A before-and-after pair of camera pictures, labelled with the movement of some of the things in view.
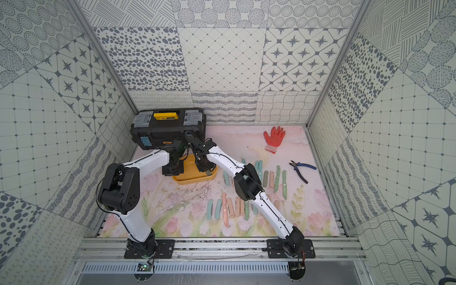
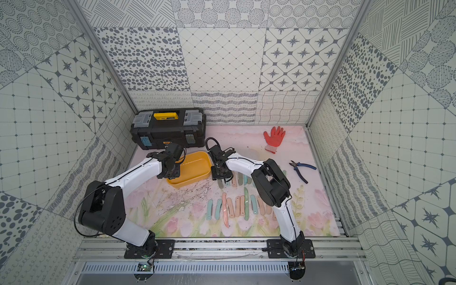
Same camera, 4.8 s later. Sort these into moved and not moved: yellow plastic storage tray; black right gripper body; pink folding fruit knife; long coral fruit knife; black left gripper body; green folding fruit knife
Moved: black right gripper body; yellow plastic storage tray
Not moved: black left gripper body; green folding fruit knife; long coral fruit knife; pink folding fruit knife
